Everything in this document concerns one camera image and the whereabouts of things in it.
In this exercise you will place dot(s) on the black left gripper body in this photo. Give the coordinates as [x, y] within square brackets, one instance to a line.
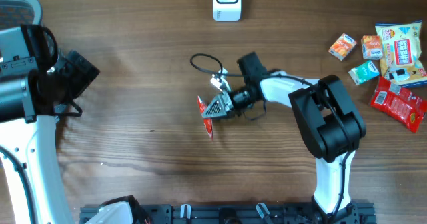
[72, 80]

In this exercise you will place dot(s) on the red Hacks candy bag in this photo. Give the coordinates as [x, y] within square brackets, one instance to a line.
[399, 103]

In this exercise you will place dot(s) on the white barcode scanner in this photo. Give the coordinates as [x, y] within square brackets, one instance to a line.
[227, 10]

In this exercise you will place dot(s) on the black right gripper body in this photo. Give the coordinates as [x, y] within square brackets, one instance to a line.
[239, 98]

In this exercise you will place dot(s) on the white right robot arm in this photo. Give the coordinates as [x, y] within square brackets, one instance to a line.
[328, 121]

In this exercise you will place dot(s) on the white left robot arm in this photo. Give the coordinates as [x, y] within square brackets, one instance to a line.
[38, 87]

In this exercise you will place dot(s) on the red coffee stick sachet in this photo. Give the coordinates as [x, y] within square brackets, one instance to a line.
[207, 122]

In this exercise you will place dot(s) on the teal Kleenex tissue pack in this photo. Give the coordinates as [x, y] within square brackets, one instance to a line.
[364, 72]

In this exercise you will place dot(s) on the orange small carton box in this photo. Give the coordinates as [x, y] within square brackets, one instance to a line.
[372, 47]

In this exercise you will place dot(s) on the black aluminium mounting rail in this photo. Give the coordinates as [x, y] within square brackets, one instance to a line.
[287, 213]

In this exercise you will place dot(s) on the yellow white snack bag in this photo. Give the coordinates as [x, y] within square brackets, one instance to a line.
[401, 47]

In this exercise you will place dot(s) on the grey plastic shopping basket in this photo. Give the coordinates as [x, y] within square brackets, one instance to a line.
[17, 12]

